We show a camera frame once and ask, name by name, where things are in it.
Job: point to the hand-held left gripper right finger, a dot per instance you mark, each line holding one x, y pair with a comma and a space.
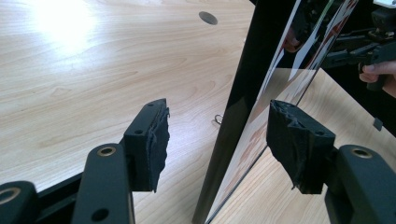
299, 146

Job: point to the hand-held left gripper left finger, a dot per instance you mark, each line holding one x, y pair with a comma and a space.
146, 146

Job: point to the dark board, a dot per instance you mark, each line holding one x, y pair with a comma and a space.
249, 77

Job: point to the black tape piece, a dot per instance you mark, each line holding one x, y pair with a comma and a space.
377, 124

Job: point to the black binder clip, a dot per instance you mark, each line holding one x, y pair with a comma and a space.
215, 118

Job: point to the dark round table grommet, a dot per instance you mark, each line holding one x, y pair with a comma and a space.
208, 18

